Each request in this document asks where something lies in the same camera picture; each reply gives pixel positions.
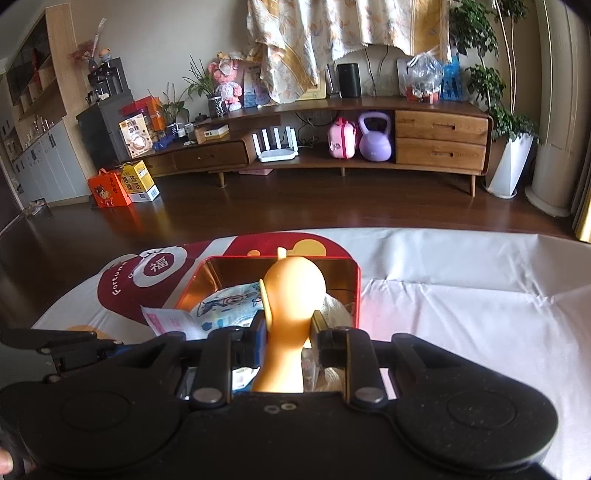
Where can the yellow curtain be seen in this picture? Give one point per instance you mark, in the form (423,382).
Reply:
(582,184)

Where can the green plant in dark pot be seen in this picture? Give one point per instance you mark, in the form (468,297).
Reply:
(205,85)

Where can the yellow gift box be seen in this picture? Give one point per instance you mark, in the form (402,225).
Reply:
(141,182)

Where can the pink mat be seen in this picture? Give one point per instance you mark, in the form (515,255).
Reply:
(256,171)

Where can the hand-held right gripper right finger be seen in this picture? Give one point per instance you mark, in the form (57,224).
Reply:
(316,332)

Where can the black cabinet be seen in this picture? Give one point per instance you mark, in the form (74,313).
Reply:
(104,129)

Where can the white and red printed tablecloth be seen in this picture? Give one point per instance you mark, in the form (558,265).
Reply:
(461,300)

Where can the clear plastic bag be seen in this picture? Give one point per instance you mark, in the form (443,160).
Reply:
(422,78)

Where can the dark wooden drawer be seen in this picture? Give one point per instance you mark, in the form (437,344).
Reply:
(210,157)

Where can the person's left hand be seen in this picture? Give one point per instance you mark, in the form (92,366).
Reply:
(4,461)

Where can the white low cabinet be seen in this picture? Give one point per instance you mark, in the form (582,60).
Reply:
(44,161)

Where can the white router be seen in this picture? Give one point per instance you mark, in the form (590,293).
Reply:
(276,145)

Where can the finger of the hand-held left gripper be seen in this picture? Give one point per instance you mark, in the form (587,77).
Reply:
(46,339)
(92,357)

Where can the wide wooden drawer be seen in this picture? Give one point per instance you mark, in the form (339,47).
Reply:
(438,152)
(441,124)

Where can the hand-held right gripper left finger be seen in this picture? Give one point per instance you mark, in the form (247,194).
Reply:
(258,337)

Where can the purple kettlebell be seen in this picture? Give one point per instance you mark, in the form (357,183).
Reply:
(375,141)

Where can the orange gift box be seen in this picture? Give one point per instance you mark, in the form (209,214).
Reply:
(108,191)

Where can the wooden tv cabinet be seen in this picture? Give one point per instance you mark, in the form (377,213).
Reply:
(286,164)

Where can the black speaker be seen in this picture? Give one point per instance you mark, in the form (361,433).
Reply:
(348,81)

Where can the floral curtain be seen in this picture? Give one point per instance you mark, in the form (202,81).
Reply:
(341,32)

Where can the red tin box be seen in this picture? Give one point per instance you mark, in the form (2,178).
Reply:
(221,274)

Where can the beige standing air conditioner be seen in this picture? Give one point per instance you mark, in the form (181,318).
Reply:
(554,115)

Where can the pink case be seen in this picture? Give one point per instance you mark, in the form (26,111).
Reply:
(341,141)

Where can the blue printed packet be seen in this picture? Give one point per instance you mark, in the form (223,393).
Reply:
(231,304)

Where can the white planter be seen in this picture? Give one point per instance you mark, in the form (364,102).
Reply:
(512,166)

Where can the orange rubber toy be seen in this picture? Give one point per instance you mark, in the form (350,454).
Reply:
(291,300)

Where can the tall green plant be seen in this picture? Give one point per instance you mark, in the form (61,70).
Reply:
(485,69)

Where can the black coffee machine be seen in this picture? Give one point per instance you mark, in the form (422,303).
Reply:
(108,76)

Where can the yellow and white box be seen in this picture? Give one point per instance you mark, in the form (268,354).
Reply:
(136,136)

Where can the small figurine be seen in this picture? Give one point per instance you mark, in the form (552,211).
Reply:
(105,55)

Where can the wooden wall shelf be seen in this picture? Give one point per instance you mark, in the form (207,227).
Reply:
(37,69)

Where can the small wooden box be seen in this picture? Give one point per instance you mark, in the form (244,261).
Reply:
(212,133)

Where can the small potted plant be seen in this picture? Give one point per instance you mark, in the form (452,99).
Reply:
(173,108)

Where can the pink plush toy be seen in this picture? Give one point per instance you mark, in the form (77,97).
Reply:
(226,83)

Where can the clear glass vase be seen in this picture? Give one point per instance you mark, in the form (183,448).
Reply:
(331,81)

